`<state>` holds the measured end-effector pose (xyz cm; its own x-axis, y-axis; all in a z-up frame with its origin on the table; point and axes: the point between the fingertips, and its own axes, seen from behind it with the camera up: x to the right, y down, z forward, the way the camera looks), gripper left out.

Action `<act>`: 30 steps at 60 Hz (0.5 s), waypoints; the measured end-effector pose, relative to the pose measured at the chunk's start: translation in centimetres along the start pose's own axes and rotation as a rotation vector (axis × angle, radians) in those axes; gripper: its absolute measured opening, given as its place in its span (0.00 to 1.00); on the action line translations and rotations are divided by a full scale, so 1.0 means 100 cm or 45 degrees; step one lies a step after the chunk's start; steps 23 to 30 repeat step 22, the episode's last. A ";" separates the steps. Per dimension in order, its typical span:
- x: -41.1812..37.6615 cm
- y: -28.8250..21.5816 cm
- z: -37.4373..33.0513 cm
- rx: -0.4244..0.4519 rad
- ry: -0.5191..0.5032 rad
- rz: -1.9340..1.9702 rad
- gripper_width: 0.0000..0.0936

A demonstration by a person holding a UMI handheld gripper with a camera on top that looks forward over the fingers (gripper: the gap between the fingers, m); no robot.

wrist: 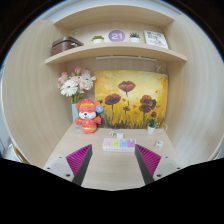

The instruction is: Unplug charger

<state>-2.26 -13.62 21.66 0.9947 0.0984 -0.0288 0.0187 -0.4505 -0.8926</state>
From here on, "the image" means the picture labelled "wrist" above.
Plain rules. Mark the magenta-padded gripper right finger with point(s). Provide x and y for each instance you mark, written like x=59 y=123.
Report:
x=149 y=163

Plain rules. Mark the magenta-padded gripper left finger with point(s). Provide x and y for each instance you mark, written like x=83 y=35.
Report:
x=77 y=163

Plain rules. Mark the small potted green plant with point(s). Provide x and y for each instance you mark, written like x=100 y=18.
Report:
x=151 y=127

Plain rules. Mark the white pastel-topped power strip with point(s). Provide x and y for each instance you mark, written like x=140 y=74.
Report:
x=118 y=145

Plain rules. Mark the white plug adapter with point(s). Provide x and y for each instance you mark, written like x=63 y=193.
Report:
x=117 y=135

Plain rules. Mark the red plush toy figure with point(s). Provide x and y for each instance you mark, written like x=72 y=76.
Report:
x=88 y=118

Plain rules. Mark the light blue vase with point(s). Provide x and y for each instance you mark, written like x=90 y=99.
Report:
x=75 y=115

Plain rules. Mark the yellow poppy flower painting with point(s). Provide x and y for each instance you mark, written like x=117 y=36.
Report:
x=133 y=96

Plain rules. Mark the pink and white flower bouquet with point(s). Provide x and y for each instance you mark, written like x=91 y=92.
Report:
x=75 y=85

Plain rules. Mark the white light bar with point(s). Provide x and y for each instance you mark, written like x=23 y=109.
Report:
x=126 y=58

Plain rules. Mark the wooden shelf unit with items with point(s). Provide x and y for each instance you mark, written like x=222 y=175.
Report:
x=116 y=48

